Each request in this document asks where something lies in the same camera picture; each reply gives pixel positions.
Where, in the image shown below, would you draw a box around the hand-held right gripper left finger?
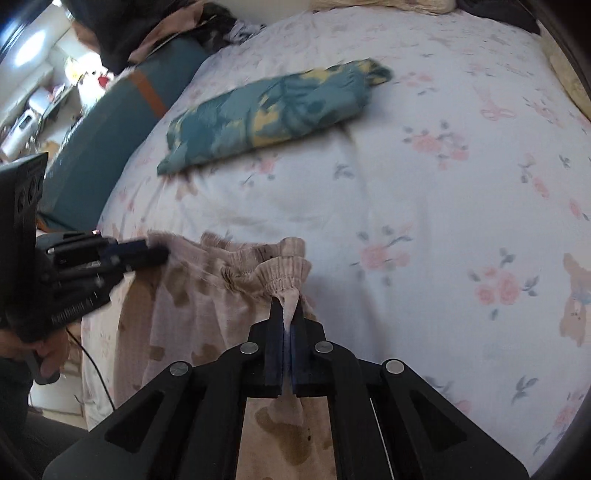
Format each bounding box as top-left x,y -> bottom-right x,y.
43,299 -> 291,480

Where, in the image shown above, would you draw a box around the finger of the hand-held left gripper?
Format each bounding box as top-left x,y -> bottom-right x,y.
105,241 -> 169,274

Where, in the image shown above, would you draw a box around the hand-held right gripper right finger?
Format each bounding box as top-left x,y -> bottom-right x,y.
290,295 -> 530,480

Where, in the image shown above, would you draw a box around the beige patterned pants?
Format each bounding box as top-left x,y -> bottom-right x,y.
112,231 -> 338,480

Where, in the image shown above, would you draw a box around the person's left hand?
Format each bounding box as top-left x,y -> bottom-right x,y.
0,325 -> 71,385

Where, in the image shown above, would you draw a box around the teal bed side panel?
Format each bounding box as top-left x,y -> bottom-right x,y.
37,37 -> 211,234

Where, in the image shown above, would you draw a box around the white floral bed sheet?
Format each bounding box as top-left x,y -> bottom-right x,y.
81,7 -> 591,478

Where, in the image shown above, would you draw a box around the folded blue floral cloth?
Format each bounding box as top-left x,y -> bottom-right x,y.
157,58 -> 394,176

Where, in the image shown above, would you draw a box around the pile of dark clothes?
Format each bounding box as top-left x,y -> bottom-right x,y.
62,0 -> 266,75

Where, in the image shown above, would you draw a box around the cream knitted cloth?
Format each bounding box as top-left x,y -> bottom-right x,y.
309,0 -> 458,17

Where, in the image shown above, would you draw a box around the dark cloth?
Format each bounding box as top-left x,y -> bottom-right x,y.
457,0 -> 542,35

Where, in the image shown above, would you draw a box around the black cable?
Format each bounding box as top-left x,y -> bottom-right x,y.
66,327 -> 116,411

